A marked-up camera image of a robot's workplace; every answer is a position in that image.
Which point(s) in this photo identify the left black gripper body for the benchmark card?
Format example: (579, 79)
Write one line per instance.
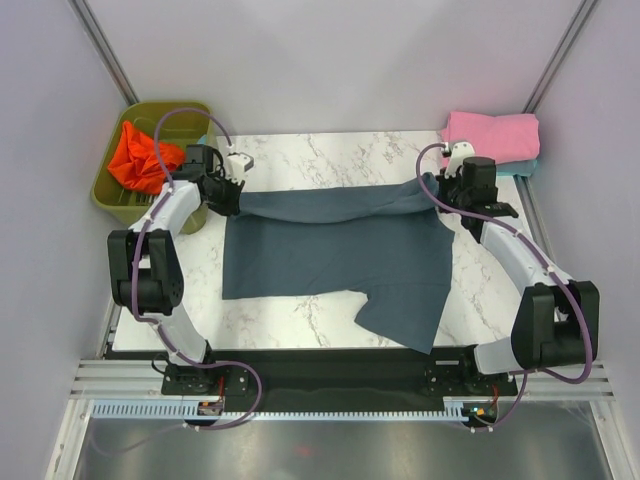
(224, 194)

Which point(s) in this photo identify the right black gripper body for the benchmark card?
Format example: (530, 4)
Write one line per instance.
(450, 189)

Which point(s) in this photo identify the grey-blue t shirt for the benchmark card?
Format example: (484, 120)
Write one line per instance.
(383, 241)

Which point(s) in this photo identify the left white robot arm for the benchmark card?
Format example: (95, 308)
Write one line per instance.
(145, 272)

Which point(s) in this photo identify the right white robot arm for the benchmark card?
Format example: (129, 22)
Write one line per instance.
(557, 320)

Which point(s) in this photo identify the folded teal t shirt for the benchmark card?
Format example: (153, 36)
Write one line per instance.
(523, 168)

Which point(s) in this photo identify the folded pink t shirt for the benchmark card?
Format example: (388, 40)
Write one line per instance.
(505, 138)

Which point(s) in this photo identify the orange t shirt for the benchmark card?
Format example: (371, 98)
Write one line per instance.
(134, 163)

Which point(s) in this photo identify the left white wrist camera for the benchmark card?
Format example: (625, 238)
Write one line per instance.
(237, 164)

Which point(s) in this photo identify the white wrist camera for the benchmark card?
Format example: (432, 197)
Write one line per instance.
(237, 164)
(454, 154)

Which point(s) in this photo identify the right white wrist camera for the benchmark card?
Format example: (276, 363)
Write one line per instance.
(454, 154)

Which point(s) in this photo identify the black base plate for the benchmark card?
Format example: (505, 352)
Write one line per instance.
(359, 379)

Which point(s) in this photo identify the aluminium rail frame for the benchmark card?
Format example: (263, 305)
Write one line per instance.
(126, 378)

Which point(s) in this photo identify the right corner aluminium post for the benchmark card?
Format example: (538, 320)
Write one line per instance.
(577, 24)

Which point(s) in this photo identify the corner aluminium post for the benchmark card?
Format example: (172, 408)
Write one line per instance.
(577, 24)
(102, 46)

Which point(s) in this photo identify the slotted cable duct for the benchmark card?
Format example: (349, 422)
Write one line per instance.
(193, 410)

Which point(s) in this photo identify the left corner aluminium post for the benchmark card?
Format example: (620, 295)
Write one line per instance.
(102, 46)

